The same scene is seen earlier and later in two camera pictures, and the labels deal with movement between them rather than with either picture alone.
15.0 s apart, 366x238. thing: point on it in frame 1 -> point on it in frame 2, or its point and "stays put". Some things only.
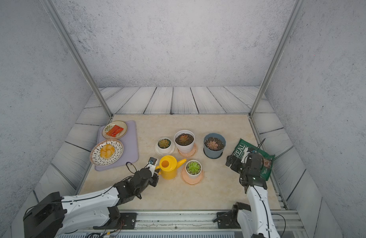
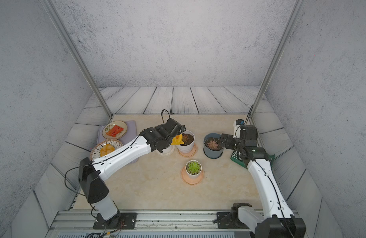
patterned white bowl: (106, 152) stays put
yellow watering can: (168, 167) -> (177, 140)
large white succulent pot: (184, 140) stays put
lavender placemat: (130, 144) stays put
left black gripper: (155, 178) -> (156, 129)
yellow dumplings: (107, 151) stays put
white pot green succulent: (193, 168) stays put
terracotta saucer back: (190, 154) stays put
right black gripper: (234, 166) -> (230, 140)
